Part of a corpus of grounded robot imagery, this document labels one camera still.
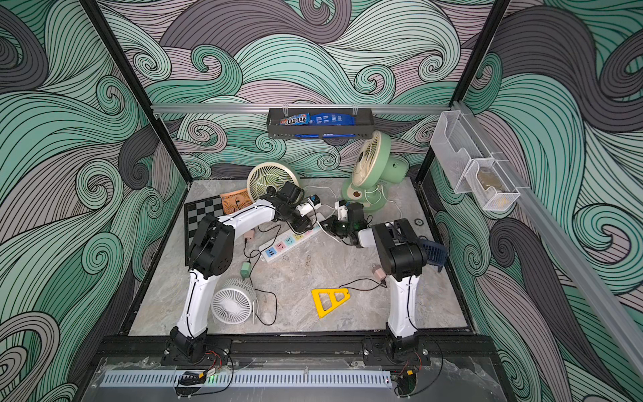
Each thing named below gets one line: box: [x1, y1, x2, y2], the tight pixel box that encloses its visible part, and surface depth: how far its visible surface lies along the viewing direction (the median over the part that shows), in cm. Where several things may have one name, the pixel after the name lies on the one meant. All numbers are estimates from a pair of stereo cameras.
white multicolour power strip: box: [258, 224, 323, 263], surface depth 97 cm
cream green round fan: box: [246, 161, 299, 203], surface depth 100 cm
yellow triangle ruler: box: [311, 288, 351, 320], surface depth 84 cm
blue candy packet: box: [279, 113, 355, 126], surface depth 94 cm
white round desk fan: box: [210, 278, 259, 325], surface depth 76 cm
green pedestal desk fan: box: [341, 130, 411, 213], surface depth 94 cm
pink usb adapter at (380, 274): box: [375, 267, 387, 281], surface depth 88 cm
